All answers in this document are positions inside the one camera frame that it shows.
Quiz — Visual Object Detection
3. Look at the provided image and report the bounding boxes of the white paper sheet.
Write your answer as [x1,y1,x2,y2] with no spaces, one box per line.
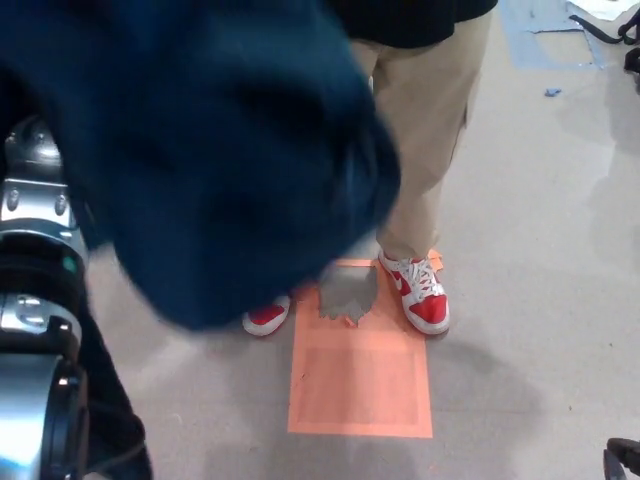
[564,0,640,22]

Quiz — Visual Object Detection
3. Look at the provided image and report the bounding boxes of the red white sneaker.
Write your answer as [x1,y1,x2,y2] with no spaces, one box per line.
[377,248,451,336]
[242,294,292,337]

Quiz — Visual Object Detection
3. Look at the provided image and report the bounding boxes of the dark teal coat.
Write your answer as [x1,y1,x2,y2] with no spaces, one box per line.
[0,0,404,480]

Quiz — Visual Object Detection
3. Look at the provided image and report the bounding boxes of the black strap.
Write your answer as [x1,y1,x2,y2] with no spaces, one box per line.
[569,12,640,49]

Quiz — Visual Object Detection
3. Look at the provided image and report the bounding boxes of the khaki trousers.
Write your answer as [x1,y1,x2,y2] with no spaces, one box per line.
[349,9,494,261]

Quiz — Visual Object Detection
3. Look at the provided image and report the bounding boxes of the black object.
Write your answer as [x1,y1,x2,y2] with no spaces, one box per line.
[622,47,640,96]

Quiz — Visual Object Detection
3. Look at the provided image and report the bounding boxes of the orange floor tape square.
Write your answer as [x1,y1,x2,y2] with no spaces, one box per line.
[287,258,434,439]

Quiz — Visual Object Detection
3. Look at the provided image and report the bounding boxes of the black shirt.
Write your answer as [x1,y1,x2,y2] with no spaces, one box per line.
[319,0,500,50]

